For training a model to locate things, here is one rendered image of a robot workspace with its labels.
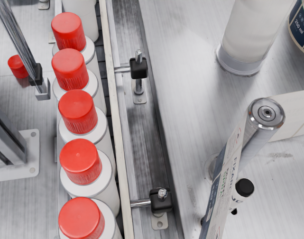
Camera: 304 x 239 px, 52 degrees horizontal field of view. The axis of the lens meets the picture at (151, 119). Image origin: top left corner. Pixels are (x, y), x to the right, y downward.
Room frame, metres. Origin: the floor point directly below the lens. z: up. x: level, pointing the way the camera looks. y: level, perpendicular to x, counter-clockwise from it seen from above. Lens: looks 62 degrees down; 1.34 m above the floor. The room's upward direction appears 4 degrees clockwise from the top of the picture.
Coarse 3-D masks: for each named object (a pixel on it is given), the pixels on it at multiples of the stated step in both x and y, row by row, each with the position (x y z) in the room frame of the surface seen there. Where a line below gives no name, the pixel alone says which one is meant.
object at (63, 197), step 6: (60, 0) 0.41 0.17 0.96; (60, 6) 0.40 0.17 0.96; (60, 12) 0.38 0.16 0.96; (60, 114) 0.20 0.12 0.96; (60, 138) 0.16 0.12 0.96; (60, 144) 0.15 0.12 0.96; (60, 150) 0.14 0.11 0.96; (60, 186) 0.10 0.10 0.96; (60, 192) 0.09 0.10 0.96; (66, 192) 0.09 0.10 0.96; (60, 198) 0.08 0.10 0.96; (66, 198) 0.08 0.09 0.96; (60, 204) 0.08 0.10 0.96
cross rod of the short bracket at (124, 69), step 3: (120, 66) 0.32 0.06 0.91; (123, 66) 0.32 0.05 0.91; (126, 66) 0.32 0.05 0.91; (129, 66) 0.32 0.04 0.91; (114, 69) 0.32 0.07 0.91; (117, 69) 0.32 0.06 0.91; (120, 69) 0.32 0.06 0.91; (123, 69) 0.32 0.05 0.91; (126, 69) 0.32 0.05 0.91; (129, 69) 0.32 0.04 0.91; (114, 72) 0.31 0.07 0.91; (117, 72) 0.31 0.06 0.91; (120, 72) 0.31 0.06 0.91; (123, 72) 0.32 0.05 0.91; (126, 72) 0.32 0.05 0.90; (129, 72) 0.32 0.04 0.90
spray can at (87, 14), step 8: (64, 0) 0.39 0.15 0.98; (72, 0) 0.39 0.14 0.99; (80, 0) 0.39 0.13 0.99; (88, 0) 0.40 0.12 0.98; (64, 8) 0.39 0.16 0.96; (72, 8) 0.39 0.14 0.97; (80, 8) 0.39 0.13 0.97; (88, 8) 0.40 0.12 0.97; (80, 16) 0.39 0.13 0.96; (88, 16) 0.39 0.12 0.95; (88, 24) 0.39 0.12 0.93; (96, 24) 0.41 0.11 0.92; (88, 32) 0.39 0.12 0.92; (96, 32) 0.40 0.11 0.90; (96, 40) 0.40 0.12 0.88
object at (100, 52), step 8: (96, 8) 0.49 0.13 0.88; (96, 16) 0.47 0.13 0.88; (96, 48) 0.38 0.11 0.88; (104, 56) 0.37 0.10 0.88; (104, 64) 0.35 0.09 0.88; (104, 72) 0.33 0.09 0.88; (104, 80) 0.31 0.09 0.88; (104, 88) 0.30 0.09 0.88; (104, 96) 0.28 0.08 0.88; (112, 128) 0.22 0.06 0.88; (112, 136) 0.21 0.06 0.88; (112, 144) 0.19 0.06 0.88; (120, 200) 0.11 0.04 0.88; (120, 216) 0.08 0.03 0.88; (120, 224) 0.07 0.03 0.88; (120, 232) 0.06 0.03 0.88
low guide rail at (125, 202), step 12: (108, 36) 0.38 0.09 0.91; (108, 48) 0.36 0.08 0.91; (108, 60) 0.33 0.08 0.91; (108, 72) 0.31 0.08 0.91; (108, 84) 0.28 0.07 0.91; (120, 132) 0.20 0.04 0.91; (120, 144) 0.18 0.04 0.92; (120, 156) 0.16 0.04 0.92; (120, 168) 0.14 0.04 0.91; (120, 180) 0.12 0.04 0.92; (120, 192) 0.11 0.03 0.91; (132, 228) 0.06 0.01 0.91
